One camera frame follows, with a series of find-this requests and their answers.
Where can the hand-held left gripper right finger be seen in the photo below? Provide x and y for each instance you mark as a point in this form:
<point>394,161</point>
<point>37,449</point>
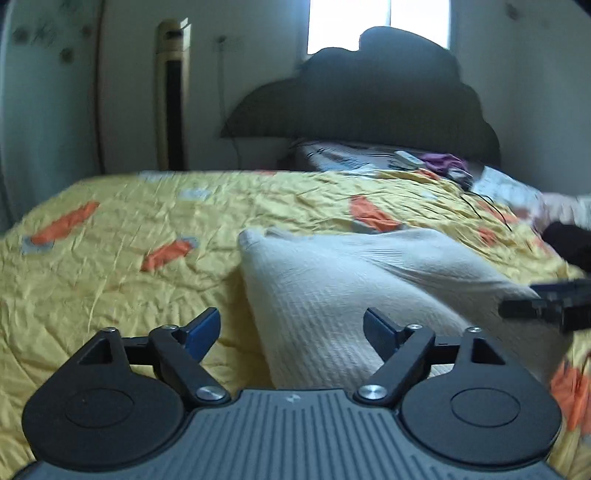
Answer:
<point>381,332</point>

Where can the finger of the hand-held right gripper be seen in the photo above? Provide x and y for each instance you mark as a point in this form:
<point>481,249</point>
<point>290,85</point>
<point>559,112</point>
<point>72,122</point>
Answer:
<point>526,308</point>

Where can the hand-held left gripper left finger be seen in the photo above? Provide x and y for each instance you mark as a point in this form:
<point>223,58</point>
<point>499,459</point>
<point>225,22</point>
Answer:
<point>203,332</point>

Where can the cream ribbed knit sweater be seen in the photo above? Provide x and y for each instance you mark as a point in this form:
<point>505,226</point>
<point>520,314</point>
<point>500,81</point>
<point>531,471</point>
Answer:
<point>369,295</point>

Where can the yellow quilt with orange patches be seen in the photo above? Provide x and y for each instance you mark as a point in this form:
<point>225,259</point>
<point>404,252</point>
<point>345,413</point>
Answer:
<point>138,258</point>

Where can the white printed pillow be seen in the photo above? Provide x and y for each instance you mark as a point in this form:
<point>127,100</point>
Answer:
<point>503,189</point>

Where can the purple cloth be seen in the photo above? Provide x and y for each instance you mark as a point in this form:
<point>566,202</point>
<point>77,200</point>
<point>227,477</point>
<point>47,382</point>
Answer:
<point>442,162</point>

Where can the white remote control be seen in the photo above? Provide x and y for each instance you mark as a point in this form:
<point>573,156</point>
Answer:
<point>408,159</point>

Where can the grey printed pillow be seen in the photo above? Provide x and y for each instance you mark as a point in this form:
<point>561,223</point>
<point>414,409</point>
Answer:
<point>341,157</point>

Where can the dark cloud-shaped headboard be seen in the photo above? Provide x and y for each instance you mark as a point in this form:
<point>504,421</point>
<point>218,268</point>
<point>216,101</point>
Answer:
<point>369,97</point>

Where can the gold tower air conditioner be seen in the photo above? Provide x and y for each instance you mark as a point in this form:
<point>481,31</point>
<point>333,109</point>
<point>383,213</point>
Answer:
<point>171,97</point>

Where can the bright window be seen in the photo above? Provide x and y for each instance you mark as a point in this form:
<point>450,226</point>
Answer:
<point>378,23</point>

